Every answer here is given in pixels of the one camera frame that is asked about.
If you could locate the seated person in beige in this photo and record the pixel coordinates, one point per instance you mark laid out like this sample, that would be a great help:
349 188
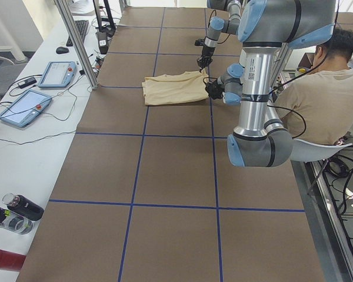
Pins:
319 106

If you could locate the white chair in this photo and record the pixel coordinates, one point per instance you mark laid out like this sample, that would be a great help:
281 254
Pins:
304 151

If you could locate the near blue teach pendant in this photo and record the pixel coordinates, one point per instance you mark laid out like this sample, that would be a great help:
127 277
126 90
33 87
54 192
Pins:
26 108

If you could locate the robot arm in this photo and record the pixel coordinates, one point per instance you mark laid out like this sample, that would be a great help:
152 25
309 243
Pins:
217 26
260 139

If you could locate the clear dark water bottle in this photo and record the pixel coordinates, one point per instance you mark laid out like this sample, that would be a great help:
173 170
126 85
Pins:
13 222

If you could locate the blue teach pendant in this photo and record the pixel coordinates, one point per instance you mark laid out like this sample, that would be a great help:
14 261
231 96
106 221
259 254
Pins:
58 74
26 108

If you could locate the far blue teach pendant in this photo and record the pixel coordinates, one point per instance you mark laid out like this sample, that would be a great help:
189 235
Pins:
58 74

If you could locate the black water bottle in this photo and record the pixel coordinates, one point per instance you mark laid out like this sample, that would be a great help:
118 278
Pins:
23 206

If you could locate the beige long-sleeve printed shirt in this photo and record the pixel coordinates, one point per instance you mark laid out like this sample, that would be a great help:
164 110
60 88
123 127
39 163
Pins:
175 89

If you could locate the aluminium frame post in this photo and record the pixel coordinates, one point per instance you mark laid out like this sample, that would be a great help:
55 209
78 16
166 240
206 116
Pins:
77 41

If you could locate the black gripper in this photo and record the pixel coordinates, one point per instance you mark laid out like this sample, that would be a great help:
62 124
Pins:
207 52
215 90

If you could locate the black computer mouse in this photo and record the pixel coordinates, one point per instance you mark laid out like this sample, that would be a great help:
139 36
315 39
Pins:
61 50

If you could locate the red bottle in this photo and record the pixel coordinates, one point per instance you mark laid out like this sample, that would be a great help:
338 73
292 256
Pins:
11 261

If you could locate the black keyboard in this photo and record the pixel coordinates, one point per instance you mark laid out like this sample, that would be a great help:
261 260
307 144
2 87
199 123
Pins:
82 27

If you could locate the brown table mat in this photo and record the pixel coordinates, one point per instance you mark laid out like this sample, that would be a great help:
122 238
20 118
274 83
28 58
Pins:
149 194

